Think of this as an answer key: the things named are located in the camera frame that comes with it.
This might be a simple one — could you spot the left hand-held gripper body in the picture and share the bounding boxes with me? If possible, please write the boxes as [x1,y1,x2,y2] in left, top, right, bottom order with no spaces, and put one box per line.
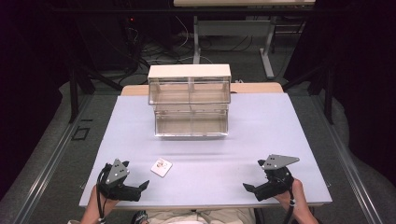
[97,158,143,202]

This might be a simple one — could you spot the small clear drawer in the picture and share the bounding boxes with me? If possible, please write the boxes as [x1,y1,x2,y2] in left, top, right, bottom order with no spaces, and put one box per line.
[190,77,232,105]
[148,77,191,105]

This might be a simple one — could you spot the black metal stand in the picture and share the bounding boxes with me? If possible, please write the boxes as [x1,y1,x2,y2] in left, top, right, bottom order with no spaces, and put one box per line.
[281,59,335,126]
[68,60,123,124]

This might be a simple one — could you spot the aluminium floor rail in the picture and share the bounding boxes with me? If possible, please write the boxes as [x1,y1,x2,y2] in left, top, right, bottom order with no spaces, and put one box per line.
[11,93,95,224]
[311,92,385,224]

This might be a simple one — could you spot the person's right hand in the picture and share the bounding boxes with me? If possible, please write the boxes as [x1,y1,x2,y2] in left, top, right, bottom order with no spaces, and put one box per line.
[274,178,308,217]

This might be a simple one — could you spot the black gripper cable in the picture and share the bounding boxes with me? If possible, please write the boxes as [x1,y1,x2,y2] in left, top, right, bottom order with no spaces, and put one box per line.
[287,186,297,224]
[95,169,107,224]

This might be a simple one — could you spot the dark shoe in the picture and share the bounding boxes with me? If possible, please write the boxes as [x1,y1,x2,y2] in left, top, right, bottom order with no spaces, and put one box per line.
[131,210,149,224]

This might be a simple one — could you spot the white desk with metal legs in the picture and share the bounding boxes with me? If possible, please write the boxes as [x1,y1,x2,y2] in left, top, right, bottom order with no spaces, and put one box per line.
[173,0,317,80]

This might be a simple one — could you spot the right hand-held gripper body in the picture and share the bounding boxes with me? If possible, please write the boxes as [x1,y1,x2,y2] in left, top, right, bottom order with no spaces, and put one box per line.
[253,154,301,203]

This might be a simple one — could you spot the bundle of floor cables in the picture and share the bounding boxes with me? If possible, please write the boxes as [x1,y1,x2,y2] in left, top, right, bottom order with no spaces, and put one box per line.
[122,15,260,85]

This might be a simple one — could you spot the person's beige pants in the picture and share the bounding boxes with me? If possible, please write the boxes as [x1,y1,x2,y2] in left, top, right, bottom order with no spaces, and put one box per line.
[145,207,257,224]

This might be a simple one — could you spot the person's left hand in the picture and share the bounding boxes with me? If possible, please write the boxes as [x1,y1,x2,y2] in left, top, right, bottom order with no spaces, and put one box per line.
[89,185,120,217]

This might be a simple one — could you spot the wide clear drawer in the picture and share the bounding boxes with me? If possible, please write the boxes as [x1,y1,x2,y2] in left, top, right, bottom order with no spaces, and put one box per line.
[153,104,230,138]

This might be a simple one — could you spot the small white square packet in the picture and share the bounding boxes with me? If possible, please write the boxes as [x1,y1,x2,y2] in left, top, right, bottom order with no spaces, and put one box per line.
[150,157,173,178]

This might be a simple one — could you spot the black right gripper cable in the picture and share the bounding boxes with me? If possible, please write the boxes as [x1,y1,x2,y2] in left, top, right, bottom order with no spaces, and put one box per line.
[287,186,297,224]

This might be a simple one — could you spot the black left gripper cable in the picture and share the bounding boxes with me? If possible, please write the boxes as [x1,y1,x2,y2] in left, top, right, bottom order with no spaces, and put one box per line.
[95,169,107,224]

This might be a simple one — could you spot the clear plastic drawer cabinet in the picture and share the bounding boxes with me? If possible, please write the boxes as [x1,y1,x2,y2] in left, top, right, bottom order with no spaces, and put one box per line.
[147,63,233,138]

